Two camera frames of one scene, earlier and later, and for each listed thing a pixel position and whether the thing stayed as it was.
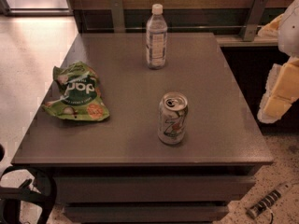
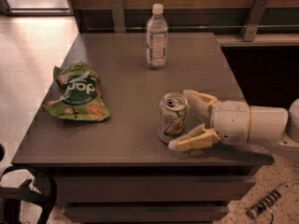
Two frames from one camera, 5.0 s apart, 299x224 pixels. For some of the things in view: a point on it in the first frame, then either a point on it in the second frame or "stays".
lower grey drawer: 149,213 stays
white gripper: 290,32 → 231,119
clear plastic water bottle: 156,38 stays
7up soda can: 173,111 stays
